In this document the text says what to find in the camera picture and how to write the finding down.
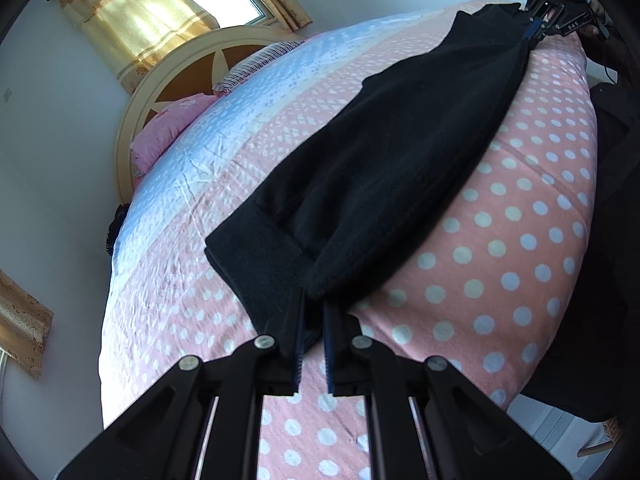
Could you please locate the striped pillow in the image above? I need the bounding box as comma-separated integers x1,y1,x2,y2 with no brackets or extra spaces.
212,40,306,95

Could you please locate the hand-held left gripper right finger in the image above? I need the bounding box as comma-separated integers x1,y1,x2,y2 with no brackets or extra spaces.
322,302,573,480

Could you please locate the gold patterned curtain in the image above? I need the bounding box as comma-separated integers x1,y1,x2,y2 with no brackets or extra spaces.
0,270,55,380

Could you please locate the pink blue polka dot quilt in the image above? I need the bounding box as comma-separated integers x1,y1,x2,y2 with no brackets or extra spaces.
100,0,599,480

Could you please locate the dark cloth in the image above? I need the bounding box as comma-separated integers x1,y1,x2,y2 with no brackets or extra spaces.
106,202,132,256

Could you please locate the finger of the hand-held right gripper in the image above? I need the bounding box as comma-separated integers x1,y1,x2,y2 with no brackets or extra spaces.
525,19,568,48
522,0,555,22

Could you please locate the pink pillow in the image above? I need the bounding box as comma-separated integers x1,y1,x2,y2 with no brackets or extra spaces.
131,94,219,177

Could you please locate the black sweater with rhinestones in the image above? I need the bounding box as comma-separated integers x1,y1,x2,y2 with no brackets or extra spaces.
205,2,532,353

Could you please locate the cream wooden headboard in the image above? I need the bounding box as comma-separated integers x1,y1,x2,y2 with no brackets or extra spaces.
116,26,306,203

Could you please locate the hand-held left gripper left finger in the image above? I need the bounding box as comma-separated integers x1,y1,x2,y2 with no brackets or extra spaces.
55,287,307,480

